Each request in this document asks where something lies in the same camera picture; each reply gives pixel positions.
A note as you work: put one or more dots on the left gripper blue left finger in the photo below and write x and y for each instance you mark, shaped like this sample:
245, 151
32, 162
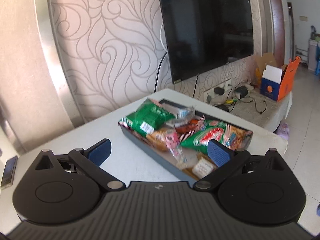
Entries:
88, 162

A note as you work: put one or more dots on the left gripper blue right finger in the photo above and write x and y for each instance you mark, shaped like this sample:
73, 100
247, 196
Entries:
228, 162

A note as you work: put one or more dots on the brown labelled snack packet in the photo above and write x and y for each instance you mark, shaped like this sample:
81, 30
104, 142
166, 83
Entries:
203, 167

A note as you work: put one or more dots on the green shrimp chips bag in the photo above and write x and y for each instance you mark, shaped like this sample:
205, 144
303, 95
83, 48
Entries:
230, 136

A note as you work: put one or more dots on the orange red snack packet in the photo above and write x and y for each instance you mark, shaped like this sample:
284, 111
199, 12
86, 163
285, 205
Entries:
188, 127

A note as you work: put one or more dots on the pink cartoon candy packet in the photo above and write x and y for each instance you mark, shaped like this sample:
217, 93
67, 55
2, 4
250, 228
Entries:
173, 144

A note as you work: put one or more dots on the clear sunflower seed packet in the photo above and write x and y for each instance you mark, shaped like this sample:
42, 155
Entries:
182, 115

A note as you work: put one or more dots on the orange peanut snack bag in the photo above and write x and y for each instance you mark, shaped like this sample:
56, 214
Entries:
159, 139

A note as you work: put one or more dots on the green pea snack bag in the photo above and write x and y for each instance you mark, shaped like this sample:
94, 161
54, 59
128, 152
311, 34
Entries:
148, 118

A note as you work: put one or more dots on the dark shallow tray box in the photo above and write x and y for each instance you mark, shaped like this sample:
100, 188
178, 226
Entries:
165, 158

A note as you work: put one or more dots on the gold smartphone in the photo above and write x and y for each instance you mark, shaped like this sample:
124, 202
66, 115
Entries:
9, 172

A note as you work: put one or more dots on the orange blue cardboard box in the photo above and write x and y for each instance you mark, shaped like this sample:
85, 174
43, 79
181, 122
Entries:
277, 82

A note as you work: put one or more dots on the white wall power outlet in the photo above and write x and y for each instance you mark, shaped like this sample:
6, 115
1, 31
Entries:
218, 91

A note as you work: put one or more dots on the black wall television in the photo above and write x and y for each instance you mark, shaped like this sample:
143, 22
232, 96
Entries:
202, 35

